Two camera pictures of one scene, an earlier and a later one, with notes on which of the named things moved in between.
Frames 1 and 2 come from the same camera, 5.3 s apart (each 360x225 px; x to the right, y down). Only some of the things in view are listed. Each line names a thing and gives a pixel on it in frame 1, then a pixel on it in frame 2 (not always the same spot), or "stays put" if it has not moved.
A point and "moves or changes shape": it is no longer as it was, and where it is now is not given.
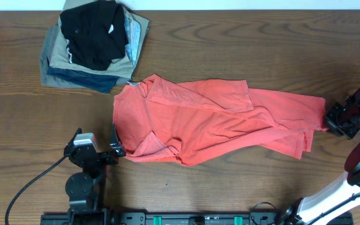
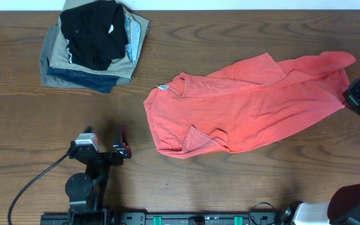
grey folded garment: x=47 y=40 stays put
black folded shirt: x=95 y=34 stays put
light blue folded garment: x=133 y=34 stays put
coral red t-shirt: x=189 y=122 moves or changes shape
